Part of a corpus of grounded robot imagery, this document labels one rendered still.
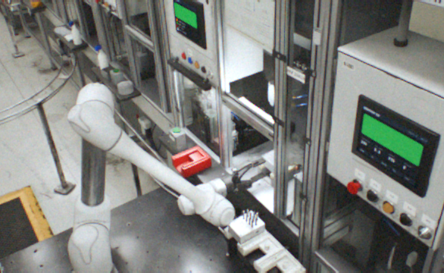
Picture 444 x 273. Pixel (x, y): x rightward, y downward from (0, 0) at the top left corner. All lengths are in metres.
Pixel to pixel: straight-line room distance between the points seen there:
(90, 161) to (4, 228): 1.78
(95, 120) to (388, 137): 0.98
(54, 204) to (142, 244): 1.53
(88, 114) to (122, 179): 2.12
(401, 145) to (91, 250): 1.30
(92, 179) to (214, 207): 0.55
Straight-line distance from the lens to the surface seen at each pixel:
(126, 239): 2.35
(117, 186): 3.71
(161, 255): 2.24
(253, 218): 1.97
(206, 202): 1.80
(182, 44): 2.21
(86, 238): 2.02
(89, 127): 1.69
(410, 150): 1.27
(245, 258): 1.99
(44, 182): 3.97
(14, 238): 3.57
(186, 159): 2.33
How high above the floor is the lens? 2.36
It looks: 34 degrees down
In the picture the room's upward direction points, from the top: 2 degrees counter-clockwise
